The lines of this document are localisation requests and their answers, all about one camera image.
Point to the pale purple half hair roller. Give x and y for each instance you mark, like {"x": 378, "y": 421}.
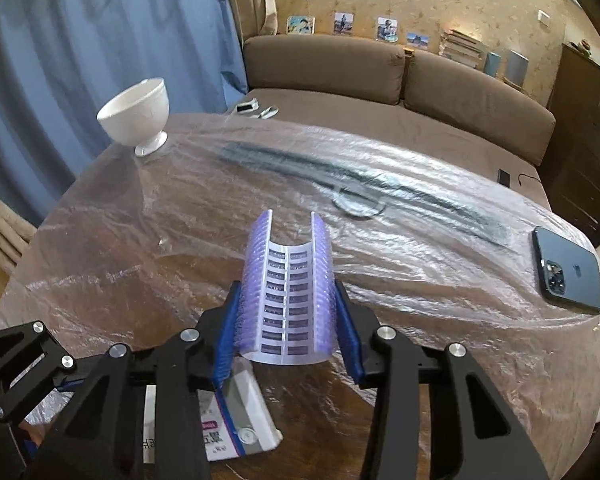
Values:
{"x": 287, "y": 310}

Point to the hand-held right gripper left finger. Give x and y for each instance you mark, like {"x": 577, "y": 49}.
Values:
{"x": 227, "y": 340}

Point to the standing figure photo card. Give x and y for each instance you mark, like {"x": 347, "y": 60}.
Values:
{"x": 343, "y": 23}

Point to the brown sofa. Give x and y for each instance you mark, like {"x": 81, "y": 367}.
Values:
{"x": 330, "y": 70}

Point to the dark blue smartphone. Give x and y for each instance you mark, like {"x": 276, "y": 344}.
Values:
{"x": 575, "y": 275}

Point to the portrait photo card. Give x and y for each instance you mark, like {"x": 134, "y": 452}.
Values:
{"x": 387, "y": 29}

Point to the landscape photo card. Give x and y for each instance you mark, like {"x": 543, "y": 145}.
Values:
{"x": 418, "y": 41}

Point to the white footed bowl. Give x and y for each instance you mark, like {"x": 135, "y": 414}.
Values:
{"x": 135, "y": 115}

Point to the blue curtain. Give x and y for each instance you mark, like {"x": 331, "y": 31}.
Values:
{"x": 80, "y": 35}

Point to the stack of books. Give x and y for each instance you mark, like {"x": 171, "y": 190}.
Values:
{"x": 460, "y": 47}

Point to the beige folded fabric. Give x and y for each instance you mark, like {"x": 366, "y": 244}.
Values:
{"x": 5, "y": 225}

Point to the small figurine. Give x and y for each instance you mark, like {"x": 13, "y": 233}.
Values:
{"x": 581, "y": 46}

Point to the small black box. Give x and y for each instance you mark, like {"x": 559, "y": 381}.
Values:
{"x": 504, "y": 176}

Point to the dark wooden cabinet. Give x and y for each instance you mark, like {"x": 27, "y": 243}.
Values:
{"x": 585, "y": 135}

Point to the small white black device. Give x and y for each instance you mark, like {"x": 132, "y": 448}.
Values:
{"x": 246, "y": 108}

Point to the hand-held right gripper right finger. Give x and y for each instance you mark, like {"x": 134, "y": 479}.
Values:
{"x": 347, "y": 330}

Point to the small blue cylinder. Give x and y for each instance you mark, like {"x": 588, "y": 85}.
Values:
{"x": 492, "y": 64}

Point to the wall switch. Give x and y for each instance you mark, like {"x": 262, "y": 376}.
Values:
{"x": 544, "y": 17}

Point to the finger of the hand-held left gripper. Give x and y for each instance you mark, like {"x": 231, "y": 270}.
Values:
{"x": 25, "y": 375}

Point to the white blue medicine box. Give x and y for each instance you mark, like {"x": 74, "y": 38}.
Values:
{"x": 240, "y": 410}

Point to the clear plastic piece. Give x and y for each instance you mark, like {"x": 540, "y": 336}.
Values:
{"x": 268, "y": 111}

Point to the photo card with wide frame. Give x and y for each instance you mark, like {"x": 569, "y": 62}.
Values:
{"x": 300, "y": 25}

